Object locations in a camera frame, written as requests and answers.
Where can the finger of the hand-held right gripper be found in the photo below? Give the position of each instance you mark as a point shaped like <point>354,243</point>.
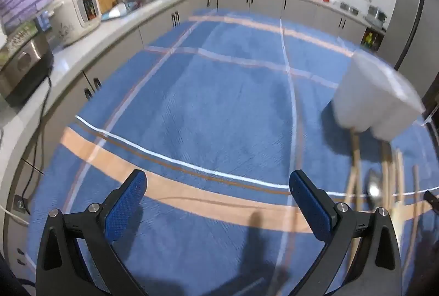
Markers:
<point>432,198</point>

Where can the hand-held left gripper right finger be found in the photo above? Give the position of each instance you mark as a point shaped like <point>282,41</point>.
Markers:
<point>310,210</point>

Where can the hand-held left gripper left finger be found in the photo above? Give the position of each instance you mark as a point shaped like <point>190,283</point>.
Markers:
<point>125,210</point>

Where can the metal spoon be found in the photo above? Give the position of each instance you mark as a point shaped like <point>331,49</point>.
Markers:
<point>374,189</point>

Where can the white utensil holder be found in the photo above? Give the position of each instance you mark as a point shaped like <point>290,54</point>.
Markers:
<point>370,100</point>

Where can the blue plaid tablecloth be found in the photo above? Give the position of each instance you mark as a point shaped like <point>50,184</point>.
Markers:
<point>205,110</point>

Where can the yellow figure picture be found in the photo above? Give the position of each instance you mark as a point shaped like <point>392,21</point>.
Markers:
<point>372,39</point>

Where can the grey refrigerator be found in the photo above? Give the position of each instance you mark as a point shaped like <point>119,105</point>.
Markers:
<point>408,25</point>

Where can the silver toaster oven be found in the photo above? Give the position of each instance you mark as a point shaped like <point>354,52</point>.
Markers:
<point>24,66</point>

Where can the white rice cooker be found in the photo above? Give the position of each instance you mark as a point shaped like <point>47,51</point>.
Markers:
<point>75,14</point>

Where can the green printed box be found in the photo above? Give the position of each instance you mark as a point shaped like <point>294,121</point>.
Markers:
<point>20,37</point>

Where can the grey base cabinets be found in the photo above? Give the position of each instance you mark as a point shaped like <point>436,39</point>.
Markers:
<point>233,0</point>

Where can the grey wall socket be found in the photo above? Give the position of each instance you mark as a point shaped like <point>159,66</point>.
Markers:
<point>19,204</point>

